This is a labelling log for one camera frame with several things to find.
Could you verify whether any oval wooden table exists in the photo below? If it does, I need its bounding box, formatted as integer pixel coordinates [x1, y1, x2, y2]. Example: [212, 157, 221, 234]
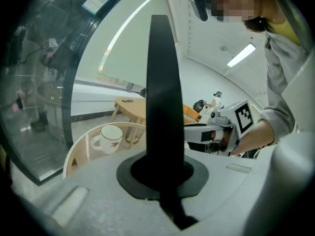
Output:
[109, 96, 148, 150]

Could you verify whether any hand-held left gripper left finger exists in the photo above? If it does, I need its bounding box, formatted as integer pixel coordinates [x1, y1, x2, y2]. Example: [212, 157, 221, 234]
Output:
[17, 149, 185, 236]

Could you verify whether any person's right forearm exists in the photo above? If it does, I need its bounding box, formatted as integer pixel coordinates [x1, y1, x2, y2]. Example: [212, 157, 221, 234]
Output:
[232, 118, 276, 157]

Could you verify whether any black glass-door cabinet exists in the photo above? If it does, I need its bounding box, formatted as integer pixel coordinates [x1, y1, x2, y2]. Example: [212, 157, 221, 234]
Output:
[0, 0, 124, 187]

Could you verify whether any person's right hand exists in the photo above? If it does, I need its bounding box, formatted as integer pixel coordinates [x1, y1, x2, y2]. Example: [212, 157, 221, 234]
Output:
[213, 128, 235, 153]

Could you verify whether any person's head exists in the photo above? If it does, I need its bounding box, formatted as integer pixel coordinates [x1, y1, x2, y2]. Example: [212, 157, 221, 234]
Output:
[210, 0, 274, 27]

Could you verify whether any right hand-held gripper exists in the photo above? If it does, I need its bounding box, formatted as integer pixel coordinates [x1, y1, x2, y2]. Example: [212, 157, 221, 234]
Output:
[184, 99, 254, 157]

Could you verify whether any person's grey jacket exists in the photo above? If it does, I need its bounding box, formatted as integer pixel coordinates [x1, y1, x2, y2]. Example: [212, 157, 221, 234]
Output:
[260, 0, 315, 147]

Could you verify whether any black head-mounted camera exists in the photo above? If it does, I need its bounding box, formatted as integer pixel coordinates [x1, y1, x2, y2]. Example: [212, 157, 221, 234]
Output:
[188, 0, 214, 22]

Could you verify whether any round glass-top side table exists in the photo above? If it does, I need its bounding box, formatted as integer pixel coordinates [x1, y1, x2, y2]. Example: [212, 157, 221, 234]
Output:
[62, 121, 148, 179]

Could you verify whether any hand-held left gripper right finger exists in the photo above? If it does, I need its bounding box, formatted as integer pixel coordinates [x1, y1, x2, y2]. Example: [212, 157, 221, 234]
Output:
[181, 131, 315, 236]

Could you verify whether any white mug with red print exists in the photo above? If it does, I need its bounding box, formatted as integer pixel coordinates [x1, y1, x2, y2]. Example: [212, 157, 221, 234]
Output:
[90, 124, 124, 155]

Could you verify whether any black framed nature picture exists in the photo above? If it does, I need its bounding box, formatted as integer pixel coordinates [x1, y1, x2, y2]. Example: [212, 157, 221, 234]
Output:
[146, 14, 199, 231]

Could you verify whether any rectangular ceiling light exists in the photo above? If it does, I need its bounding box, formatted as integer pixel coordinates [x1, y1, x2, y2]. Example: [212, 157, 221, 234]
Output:
[226, 42, 257, 68]

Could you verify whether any orange sofa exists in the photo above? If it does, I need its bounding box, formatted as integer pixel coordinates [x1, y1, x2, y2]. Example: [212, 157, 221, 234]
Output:
[182, 103, 206, 125]

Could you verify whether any person's yellow shirt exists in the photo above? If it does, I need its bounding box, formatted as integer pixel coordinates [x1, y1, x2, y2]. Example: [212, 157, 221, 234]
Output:
[267, 15, 301, 47]

